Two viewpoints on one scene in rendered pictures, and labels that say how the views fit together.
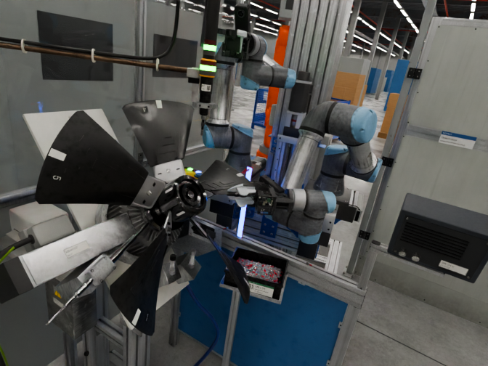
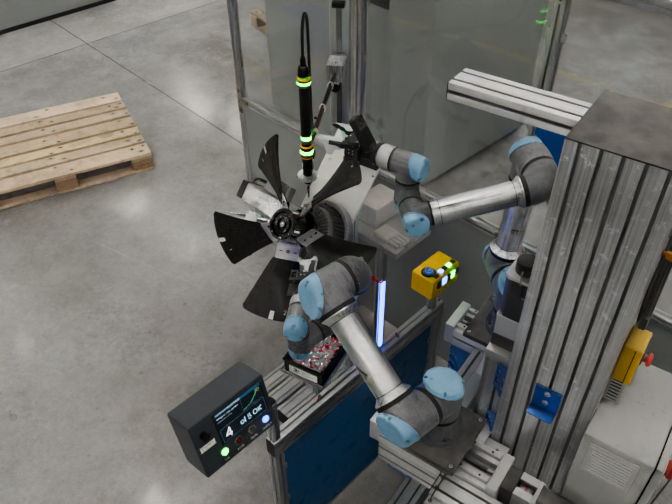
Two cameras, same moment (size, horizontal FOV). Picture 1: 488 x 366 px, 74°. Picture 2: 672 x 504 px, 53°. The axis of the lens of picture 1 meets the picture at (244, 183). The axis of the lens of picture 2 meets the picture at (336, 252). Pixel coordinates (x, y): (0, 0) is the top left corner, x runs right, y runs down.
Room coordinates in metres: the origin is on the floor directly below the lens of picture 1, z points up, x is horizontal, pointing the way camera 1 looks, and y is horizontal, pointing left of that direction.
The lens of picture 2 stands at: (1.59, -1.64, 2.78)
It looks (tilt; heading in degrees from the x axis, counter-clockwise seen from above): 41 degrees down; 107
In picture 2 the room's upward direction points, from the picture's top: 1 degrees counter-clockwise
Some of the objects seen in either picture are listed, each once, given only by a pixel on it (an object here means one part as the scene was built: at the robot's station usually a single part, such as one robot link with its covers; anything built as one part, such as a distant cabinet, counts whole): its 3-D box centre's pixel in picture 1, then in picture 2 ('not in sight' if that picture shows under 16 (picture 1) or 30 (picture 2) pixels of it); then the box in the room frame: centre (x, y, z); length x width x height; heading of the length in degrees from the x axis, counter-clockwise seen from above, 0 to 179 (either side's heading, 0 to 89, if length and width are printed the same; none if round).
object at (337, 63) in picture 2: not in sight; (336, 68); (0.85, 0.76, 1.54); 0.10 x 0.07 x 0.09; 98
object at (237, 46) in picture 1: (239, 44); (363, 150); (1.15, 0.08, 1.63); 0.12 x 0.08 x 0.09; 163
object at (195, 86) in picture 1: (202, 88); (307, 163); (0.93, 0.15, 1.50); 0.09 x 0.07 x 0.10; 98
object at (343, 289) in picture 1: (259, 252); (362, 370); (1.21, -0.11, 0.82); 0.90 x 0.04 x 0.08; 63
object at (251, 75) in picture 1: (255, 75); (407, 195); (1.30, 0.02, 1.54); 0.11 x 0.08 x 0.11; 112
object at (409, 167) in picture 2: (254, 46); (409, 165); (1.30, 0.03, 1.64); 0.11 x 0.08 x 0.09; 163
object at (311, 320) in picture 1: (247, 318); (361, 429); (1.21, -0.11, 0.45); 0.82 x 0.02 x 0.66; 63
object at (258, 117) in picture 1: (280, 110); not in sight; (8.24, -0.65, 0.49); 1.27 x 0.88 x 0.98; 150
